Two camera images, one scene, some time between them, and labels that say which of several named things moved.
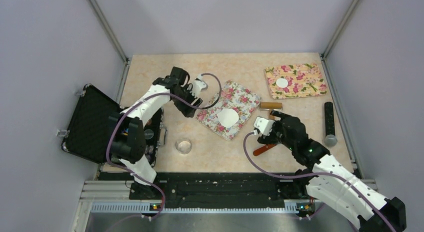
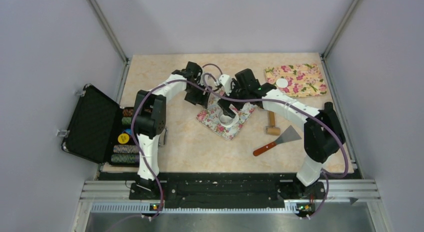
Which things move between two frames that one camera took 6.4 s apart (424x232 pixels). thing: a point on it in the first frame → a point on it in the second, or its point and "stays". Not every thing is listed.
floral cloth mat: (240, 99) stays
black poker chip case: (86, 135) stays
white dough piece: (228, 117) stays
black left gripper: (186, 110) → (201, 99)
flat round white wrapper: (282, 83) stays
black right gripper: (270, 138) → (225, 105)
